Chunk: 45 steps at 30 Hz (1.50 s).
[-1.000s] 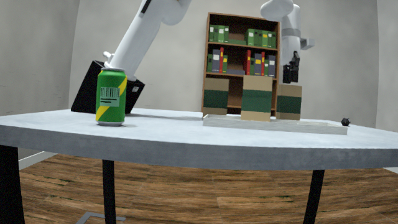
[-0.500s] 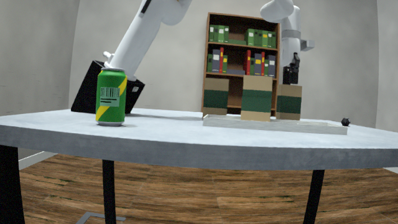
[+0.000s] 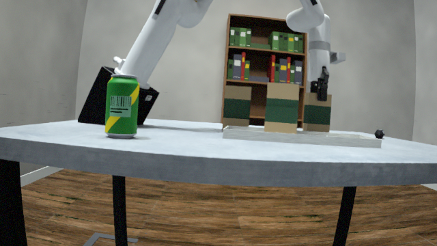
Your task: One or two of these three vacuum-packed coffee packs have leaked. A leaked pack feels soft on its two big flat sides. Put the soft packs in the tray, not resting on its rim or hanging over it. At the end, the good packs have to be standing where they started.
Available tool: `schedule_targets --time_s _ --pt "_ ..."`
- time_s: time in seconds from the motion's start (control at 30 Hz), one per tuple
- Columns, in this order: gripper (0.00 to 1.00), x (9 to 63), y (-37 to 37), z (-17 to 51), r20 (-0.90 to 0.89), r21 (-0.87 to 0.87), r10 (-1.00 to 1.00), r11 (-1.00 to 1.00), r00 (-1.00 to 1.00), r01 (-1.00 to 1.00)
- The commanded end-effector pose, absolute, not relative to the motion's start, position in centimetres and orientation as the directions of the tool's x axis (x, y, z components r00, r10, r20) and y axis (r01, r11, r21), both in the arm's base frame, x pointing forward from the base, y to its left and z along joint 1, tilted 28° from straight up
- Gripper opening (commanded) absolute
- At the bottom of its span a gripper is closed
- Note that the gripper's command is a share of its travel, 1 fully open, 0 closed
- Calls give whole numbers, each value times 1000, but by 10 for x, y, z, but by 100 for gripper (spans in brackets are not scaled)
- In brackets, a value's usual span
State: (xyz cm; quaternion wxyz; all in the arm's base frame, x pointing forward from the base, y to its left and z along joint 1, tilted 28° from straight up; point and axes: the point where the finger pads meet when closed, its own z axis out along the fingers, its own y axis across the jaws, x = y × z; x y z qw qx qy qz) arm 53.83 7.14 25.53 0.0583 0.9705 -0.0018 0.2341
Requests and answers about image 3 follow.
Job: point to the green drink can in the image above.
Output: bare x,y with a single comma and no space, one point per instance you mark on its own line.
122,106

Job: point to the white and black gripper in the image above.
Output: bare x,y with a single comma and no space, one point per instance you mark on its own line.
319,68

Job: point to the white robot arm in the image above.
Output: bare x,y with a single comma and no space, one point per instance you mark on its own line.
166,14

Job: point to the tan and green flat pack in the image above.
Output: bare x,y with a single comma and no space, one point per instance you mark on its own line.
316,113
281,108
237,102

